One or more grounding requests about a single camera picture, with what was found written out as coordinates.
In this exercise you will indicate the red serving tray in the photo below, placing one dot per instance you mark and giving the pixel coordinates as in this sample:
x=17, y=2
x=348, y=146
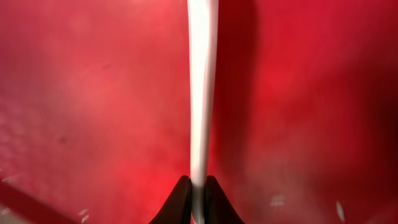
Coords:
x=95, y=109

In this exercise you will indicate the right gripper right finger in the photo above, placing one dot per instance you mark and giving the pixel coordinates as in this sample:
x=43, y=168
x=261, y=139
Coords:
x=218, y=209

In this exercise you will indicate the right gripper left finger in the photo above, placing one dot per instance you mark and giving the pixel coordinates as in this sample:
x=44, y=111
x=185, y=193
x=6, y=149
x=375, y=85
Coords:
x=177, y=209

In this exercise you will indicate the white plastic fork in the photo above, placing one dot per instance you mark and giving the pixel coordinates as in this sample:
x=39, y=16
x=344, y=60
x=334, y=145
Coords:
x=203, y=39

